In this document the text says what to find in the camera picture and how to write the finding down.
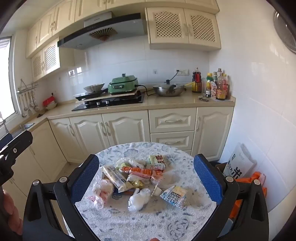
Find cream cabinet drawer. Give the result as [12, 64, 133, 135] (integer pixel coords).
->
[148, 107, 197, 134]
[150, 130, 195, 151]

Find orange striped plastic bag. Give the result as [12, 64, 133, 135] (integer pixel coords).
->
[122, 166, 164, 186]

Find white crumpled plastic bag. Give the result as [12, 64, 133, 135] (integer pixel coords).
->
[128, 188, 151, 212]

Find grey range hood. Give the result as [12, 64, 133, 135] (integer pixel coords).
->
[57, 11, 147, 50]

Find row of hanging metal utensils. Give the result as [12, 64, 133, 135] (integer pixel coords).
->
[18, 91, 40, 117]

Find long beige snack packet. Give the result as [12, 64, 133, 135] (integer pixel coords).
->
[102, 165, 132, 193]

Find blue floral tablecloth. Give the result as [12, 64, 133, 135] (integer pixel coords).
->
[75, 142, 219, 241]

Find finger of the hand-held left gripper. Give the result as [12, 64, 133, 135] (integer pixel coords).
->
[0, 133, 12, 146]
[0, 130, 33, 186]

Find group of sauce bottles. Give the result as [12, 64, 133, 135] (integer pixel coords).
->
[205, 68, 230, 100]

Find black power cable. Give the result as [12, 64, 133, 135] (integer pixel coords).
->
[136, 85, 156, 96]

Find white rice bag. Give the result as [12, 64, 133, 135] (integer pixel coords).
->
[225, 142, 257, 179]

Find cream wall cabinet row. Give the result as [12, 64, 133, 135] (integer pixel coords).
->
[26, 0, 220, 58]

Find red plastic container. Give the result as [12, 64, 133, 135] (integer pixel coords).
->
[43, 95, 56, 106]

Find wooden board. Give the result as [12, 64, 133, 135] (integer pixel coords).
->
[75, 91, 136, 101]

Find green and red carton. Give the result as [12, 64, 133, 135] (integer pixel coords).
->
[148, 155, 167, 172]

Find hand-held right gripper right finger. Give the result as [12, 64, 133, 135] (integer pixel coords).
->
[193, 153, 270, 241]

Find clear plastic bag red print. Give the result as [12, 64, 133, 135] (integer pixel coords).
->
[85, 178, 115, 209]

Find clear plastic bag green print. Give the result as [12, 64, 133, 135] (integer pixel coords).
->
[116, 158, 145, 169]

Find steel wok with lid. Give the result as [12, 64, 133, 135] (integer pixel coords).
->
[153, 79, 196, 97]

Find black gas stove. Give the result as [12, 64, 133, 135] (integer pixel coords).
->
[71, 93, 145, 112]

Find blue and white milk carton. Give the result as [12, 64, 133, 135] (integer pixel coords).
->
[159, 185, 187, 209]

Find cream kitchen base cabinet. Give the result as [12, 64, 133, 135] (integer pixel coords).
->
[0, 96, 236, 209]

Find window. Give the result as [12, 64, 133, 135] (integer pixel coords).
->
[0, 36, 18, 121]

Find metal utensil rack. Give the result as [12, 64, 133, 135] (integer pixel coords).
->
[17, 79, 39, 94]

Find cardboard box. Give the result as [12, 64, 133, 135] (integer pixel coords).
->
[215, 162, 232, 174]

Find green electric cooker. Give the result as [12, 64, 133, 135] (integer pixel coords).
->
[108, 74, 139, 95]

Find metal faucet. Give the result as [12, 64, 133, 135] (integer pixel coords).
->
[0, 111, 10, 133]

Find round grey wall fixture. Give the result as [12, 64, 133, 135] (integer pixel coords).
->
[273, 9, 296, 54]

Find person's left hand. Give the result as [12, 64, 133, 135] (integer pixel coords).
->
[2, 190, 22, 234]

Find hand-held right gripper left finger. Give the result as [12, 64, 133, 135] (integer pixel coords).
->
[22, 154, 100, 241]

